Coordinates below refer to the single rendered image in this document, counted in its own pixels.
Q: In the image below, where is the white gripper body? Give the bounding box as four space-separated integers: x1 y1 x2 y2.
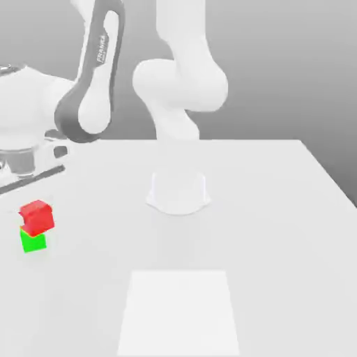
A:
0 163 68 206

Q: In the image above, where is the small red cube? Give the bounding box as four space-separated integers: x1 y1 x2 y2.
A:
18 199 56 238

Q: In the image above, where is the small green cube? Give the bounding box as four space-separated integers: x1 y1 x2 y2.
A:
20 227 47 254

